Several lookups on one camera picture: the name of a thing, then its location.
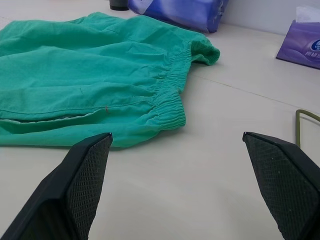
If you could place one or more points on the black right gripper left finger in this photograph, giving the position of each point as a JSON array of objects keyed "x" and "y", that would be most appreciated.
[{"x": 62, "y": 197}]

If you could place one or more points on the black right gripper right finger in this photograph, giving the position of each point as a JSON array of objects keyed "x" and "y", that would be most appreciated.
[{"x": 282, "y": 180}]

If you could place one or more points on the green wire frame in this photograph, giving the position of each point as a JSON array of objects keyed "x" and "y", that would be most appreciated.
[{"x": 298, "y": 125}]

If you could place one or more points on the green elastic-waist shorts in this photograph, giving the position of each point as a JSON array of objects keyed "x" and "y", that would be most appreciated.
[{"x": 82, "y": 77}]

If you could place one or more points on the purple tissue box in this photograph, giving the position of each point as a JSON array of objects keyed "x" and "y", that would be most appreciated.
[{"x": 300, "y": 42}]

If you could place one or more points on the blue tissue multipack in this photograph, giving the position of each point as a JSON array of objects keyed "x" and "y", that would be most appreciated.
[{"x": 180, "y": 12}]

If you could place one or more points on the dark cylindrical container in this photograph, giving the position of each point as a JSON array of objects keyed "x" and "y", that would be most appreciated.
[{"x": 118, "y": 4}]

